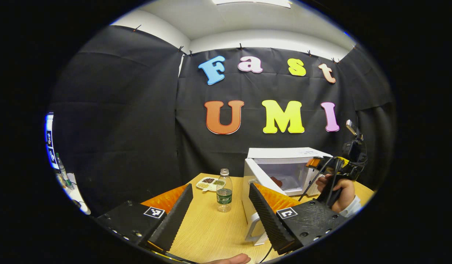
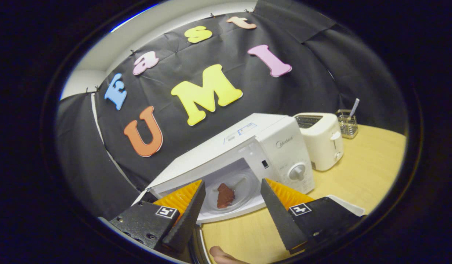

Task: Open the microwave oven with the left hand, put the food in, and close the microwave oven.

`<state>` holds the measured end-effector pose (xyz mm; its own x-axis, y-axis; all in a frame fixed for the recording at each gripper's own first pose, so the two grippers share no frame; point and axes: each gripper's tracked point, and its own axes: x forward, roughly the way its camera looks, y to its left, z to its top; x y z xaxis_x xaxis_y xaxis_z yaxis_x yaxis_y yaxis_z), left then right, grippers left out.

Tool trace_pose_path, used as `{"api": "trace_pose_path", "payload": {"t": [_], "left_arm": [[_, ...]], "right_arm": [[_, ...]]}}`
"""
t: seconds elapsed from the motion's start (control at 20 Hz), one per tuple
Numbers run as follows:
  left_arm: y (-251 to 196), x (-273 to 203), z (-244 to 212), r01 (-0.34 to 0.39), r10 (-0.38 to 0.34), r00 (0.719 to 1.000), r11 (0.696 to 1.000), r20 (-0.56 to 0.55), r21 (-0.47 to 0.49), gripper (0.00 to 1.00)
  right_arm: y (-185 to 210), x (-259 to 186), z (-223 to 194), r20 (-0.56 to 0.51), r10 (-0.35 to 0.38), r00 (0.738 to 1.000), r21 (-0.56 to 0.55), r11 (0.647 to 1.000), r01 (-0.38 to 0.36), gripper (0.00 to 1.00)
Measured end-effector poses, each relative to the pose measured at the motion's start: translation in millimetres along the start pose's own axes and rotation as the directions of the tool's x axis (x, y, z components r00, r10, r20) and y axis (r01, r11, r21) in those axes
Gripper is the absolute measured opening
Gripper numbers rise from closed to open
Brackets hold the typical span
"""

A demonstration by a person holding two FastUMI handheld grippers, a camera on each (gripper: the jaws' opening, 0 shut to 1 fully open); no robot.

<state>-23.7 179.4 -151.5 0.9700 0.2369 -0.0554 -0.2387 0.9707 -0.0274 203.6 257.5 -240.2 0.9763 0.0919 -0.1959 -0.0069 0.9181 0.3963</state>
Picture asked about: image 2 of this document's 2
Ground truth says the white microwave oven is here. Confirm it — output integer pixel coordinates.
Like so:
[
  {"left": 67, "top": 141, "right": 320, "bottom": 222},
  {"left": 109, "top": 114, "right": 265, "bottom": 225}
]
[{"left": 98, "top": 113, "right": 315, "bottom": 264}]

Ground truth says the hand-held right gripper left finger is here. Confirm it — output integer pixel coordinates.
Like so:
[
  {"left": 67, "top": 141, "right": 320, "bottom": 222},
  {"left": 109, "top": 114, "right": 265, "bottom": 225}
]
[{"left": 109, "top": 179, "right": 207, "bottom": 254}]

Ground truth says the cream toaster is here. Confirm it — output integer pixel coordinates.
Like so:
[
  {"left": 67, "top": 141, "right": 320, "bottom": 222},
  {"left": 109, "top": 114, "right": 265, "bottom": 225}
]
[{"left": 293, "top": 112, "right": 344, "bottom": 172}]

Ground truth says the white food tray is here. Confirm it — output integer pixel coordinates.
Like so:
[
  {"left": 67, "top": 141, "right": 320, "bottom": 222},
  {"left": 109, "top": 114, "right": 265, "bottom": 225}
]
[{"left": 327, "top": 194, "right": 366, "bottom": 217}]

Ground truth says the glass turntable plate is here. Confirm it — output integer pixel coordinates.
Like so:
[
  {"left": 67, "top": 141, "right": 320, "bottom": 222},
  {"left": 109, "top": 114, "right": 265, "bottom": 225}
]
[{"left": 201, "top": 172, "right": 262, "bottom": 215}]

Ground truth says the black backdrop cloth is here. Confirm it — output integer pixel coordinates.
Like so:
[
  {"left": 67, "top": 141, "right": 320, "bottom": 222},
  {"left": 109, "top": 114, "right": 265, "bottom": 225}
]
[{"left": 55, "top": 0, "right": 410, "bottom": 220}]

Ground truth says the red meat piece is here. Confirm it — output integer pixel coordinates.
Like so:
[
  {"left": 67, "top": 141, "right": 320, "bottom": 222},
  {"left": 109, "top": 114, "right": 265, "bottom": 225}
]
[{"left": 216, "top": 183, "right": 235, "bottom": 209}]

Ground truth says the wire mesh basket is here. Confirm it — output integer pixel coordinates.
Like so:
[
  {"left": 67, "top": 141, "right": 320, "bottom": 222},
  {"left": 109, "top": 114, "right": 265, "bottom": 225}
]
[{"left": 336, "top": 109, "right": 359, "bottom": 139}]

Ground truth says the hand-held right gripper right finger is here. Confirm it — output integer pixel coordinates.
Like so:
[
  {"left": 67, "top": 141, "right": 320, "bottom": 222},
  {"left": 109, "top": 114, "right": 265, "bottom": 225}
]
[{"left": 260, "top": 178, "right": 366, "bottom": 254}]

